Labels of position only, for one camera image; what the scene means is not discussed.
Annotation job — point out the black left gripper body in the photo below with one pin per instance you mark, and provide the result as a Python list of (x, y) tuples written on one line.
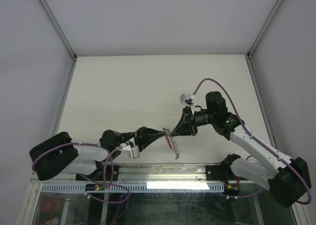
[(135, 136)]

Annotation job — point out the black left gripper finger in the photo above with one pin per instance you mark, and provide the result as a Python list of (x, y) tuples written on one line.
[(150, 138), (153, 132)]

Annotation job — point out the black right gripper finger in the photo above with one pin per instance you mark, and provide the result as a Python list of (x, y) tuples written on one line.
[(182, 130), (184, 120)]

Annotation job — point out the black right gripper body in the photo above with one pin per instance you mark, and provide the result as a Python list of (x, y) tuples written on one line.
[(193, 125)]

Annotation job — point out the metal keyring holder red handle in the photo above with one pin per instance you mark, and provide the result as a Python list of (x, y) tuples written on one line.
[(171, 143)]

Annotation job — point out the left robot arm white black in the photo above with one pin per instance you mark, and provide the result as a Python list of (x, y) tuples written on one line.
[(60, 155)]

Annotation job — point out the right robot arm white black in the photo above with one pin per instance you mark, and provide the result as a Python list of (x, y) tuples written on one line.
[(285, 178)]

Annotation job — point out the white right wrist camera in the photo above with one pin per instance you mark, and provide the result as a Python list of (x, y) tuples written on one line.
[(188, 100)]

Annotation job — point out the aluminium mounting rail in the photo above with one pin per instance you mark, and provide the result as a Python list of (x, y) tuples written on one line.
[(142, 173)]

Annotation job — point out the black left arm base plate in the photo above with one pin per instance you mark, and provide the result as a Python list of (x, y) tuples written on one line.
[(97, 175)]

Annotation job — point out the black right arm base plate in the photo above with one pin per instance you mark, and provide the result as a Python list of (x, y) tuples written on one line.
[(219, 173)]

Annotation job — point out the white slotted cable duct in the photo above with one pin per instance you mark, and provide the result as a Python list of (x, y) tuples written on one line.
[(148, 187)]

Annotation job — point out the left aluminium frame post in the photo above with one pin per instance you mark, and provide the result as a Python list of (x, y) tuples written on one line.
[(57, 28)]

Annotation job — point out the aluminium frame post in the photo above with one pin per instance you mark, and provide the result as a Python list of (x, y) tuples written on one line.
[(266, 25), (57, 28)]

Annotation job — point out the right aluminium frame post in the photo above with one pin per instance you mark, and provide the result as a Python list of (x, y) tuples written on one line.
[(266, 25)]

